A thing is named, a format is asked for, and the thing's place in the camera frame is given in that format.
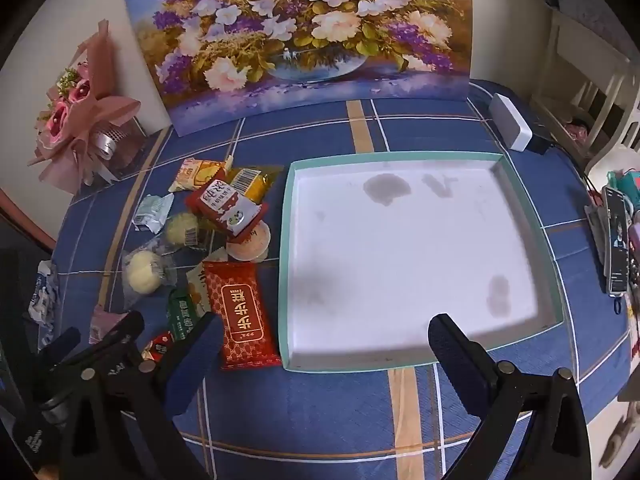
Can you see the teal pouch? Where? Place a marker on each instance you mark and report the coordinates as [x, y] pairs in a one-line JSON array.
[[620, 180]]

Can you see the blue white snack packet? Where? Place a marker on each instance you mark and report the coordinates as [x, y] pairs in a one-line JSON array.
[[42, 300]]

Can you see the pink patterned cloth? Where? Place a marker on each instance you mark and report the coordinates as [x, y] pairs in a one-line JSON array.
[[577, 132]]

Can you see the green white snack packet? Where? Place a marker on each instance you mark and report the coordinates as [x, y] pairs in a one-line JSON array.
[[152, 212]]

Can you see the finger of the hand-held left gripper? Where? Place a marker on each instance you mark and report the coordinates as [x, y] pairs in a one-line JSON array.
[[125, 327], [62, 345]]

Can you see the yellow transparent snack packet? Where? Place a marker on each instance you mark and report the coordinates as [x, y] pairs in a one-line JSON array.
[[262, 185]]

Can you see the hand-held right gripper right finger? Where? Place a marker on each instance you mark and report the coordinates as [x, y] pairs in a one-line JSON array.
[[455, 350]]

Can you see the pink flower bouquet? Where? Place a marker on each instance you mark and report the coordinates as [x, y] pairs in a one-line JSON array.
[[75, 110]]

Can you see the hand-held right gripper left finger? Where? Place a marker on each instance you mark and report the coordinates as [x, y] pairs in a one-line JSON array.
[[195, 355]]

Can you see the flower painting poster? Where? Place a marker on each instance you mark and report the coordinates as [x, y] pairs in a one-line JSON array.
[[300, 35]]

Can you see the pale round cake clear wrapper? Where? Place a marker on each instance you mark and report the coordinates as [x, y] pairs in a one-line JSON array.
[[180, 227], [145, 270]]

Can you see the white wooden chair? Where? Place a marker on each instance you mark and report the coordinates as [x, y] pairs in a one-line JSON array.
[[565, 45]]

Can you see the grey speckled cushion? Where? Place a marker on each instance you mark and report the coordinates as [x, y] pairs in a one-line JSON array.
[[600, 10]]

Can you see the white rectangular box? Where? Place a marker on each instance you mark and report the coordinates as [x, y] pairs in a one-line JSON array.
[[510, 122]]

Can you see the white tray with teal rim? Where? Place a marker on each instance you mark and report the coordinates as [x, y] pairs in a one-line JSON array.
[[410, 260]]

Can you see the orange cream roll packet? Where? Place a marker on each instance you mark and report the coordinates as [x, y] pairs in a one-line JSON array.
[[195, 175]]

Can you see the green cream snack packet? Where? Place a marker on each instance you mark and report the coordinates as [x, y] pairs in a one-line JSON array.
[[182, 317]]

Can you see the black power adapter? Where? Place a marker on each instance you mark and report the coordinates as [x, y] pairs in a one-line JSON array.
[[539, 143]]

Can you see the brown round cake clear wrapper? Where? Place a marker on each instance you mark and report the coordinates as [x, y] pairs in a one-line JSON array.
[[250, 247]]

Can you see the pink snack packet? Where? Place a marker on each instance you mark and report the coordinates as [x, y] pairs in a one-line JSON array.
[[105, 322]]

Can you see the blue plaid tablecloth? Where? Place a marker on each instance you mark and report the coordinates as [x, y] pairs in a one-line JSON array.
[[320, 435]]

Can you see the red gold patterned packet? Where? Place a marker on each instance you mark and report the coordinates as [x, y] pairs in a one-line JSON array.
[[245, 315]]

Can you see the red white biscuit packet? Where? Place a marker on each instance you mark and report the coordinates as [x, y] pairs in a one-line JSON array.
[[220, 205]]

